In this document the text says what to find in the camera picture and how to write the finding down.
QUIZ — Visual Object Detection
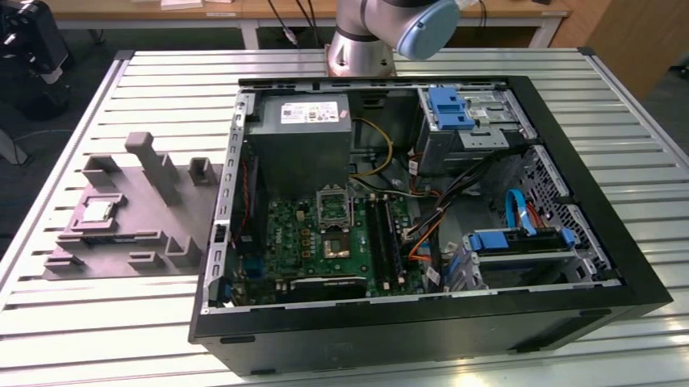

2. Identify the wooden desk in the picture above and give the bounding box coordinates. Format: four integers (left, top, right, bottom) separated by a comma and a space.
51, 0, 573, 50

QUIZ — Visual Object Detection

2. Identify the grey power supply unit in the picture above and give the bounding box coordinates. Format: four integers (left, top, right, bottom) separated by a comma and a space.
245, 94, 356, 201

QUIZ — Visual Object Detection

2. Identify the blue data wire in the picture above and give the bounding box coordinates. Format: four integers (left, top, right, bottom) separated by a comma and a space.
505, 188, 540, 237

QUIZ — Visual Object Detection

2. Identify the empty blue drive carrier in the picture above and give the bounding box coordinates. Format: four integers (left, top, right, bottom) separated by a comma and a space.
428, 86, 476, 131

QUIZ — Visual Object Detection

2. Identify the red wire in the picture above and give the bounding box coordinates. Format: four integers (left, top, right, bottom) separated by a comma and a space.
230, 159, 256, 249

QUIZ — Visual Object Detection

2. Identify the grey parts rack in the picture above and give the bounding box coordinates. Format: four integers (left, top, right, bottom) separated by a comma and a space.
42, 131, 226, 281

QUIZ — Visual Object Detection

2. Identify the wooden cabinet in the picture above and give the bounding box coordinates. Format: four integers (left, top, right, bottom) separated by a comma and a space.
552, 0, 689, 102

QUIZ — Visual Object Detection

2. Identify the CPU socket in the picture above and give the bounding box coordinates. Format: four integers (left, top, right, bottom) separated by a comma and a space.
318, 229, 357, 261

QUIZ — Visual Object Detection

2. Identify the black cable bundle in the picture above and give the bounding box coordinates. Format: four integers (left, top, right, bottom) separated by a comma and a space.
407, 151, 519, 243

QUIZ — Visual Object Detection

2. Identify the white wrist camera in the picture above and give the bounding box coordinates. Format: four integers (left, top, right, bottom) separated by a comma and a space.
39, 59, 67, 85

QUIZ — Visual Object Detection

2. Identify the green RAM stick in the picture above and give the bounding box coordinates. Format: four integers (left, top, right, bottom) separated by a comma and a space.
81, 235, 142, 245

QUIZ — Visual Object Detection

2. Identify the black PC case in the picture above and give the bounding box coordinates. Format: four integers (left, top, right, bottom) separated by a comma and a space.
186, 74, 675, 378

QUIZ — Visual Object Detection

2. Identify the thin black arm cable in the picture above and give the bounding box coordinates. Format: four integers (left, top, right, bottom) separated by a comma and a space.
268, 0, 302, 46

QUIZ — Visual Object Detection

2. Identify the silver drive cage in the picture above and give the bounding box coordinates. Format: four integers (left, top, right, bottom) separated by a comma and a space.
444, 241, 620, 291

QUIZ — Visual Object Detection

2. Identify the green motherboard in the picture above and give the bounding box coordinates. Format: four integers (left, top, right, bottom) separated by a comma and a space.
226, 181, 427, 306

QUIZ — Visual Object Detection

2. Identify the CPU with silver top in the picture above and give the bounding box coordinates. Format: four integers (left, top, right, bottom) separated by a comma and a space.
81, 199, 114, 222

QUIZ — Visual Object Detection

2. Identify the black RAM slot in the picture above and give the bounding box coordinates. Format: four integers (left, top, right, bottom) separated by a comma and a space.
365, 193, 393, 289
380, 193, 409, 285

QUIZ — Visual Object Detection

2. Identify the orange wire bundle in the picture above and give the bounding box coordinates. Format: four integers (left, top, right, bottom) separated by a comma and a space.
408, 231, 448, 263

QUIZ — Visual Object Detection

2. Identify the hard disk in blue carrier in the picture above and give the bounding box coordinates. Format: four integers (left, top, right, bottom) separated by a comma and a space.
468, 227, 577, 255

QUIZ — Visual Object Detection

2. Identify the yellow wire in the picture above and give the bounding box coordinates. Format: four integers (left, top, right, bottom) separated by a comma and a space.
349, 117, 393, 177

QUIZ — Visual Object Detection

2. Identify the silver disk bay cage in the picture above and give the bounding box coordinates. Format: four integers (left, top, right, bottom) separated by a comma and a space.
417, 86, 540, 174

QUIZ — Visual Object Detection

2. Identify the metal socket cover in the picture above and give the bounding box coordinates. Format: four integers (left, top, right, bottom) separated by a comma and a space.
314, 185, 356, 231

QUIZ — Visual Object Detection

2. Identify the black graphics card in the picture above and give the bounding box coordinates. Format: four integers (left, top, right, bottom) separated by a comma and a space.
280, 275, 369, 303

